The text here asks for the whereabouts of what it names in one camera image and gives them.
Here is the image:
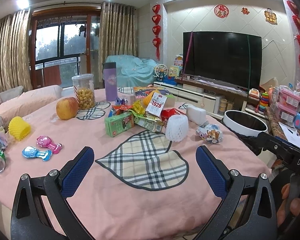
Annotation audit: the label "marble side table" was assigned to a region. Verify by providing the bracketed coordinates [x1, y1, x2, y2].
[264, 107, 300, 141]

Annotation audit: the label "yellow foam fruit net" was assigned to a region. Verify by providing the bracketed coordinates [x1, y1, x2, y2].
[8, 116, 31, 141]

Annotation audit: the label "right human hand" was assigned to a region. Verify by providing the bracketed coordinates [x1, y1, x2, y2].
[276, 182, 300, 228]

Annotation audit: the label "right beige curtain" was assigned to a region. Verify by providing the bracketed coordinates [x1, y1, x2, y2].
[98, 2, 137, 87]

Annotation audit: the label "red snack bag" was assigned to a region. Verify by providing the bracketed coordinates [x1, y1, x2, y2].
[161, 108, 185, 125]

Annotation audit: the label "white round trash bin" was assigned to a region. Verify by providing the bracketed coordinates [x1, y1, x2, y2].
[222, 110, 268, 137]

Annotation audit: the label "pink plaid-patch bed blanket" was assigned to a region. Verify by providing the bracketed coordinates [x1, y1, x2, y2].
[0, 84, 272, 240]

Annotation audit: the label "pink foil wrapper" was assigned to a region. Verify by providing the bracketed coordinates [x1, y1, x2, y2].
[36, 135, 63, 154]

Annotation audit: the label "toy ferris wheel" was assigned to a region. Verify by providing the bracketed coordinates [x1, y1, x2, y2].
[154, 64, 168, 78]

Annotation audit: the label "teal covered armchair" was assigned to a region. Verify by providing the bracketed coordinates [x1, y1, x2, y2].
[106, 55, 158, 87]

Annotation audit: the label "pink plastic storage boxes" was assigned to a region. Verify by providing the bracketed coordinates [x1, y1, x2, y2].
[270, 85, 300, 125]

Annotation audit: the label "purple thermos bottle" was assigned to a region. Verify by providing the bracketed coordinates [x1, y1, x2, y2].
[103, 62, 117, 101]

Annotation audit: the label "clear jar of snacks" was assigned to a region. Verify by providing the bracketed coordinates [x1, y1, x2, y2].
[71, 74, 95, 110]

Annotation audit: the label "white TV cabinet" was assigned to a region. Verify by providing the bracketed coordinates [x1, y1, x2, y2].
[153, 82, 236, 119]

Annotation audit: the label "white foam fruit net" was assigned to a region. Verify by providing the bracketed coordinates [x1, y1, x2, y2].
[165, 114, 189, 142]

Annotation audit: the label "large black television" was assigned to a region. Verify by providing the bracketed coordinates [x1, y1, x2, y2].
[183, 31, 262, 89]

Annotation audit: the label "rainbow stacking ring toy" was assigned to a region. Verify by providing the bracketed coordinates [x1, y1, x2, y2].
[257, 92, 269, 115]

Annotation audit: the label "green apple juice pouch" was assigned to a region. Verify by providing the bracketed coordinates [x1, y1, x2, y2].
[134, 115, 164, 133]

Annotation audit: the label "left beige curtain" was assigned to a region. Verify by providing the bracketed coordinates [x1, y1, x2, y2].
[0, 9, 32, 92]

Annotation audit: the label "white foam block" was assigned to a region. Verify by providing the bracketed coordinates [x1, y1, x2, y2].
[186, 106, 207, 126]

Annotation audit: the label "red hanging knot decoration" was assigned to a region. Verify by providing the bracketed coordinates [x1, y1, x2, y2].
[152, 4, 161, 61]

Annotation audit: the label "green juice carton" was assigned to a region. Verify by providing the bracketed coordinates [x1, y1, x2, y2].
[104, 111, 134, 138]

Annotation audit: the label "blue foil wrapper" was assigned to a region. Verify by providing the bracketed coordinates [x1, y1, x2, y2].
[22, 146, 52, 161]

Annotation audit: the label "white paper sheet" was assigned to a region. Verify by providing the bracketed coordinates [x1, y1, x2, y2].
[279, 122, 300, 148]

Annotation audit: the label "red yellow apple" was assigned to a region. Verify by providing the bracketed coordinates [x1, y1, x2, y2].
[56, 97, 78, 120]

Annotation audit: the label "cartoon cat snack wrapper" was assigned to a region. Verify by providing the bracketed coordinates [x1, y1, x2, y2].
[196, 124, 223, 144]

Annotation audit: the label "colourful children's book box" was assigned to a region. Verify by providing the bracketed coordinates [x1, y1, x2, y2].
[133, 87, 175, 107]

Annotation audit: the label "beige curtain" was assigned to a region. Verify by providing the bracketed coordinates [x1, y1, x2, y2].
[0, 9, 32, 92]
[98, 2, 137, 87]

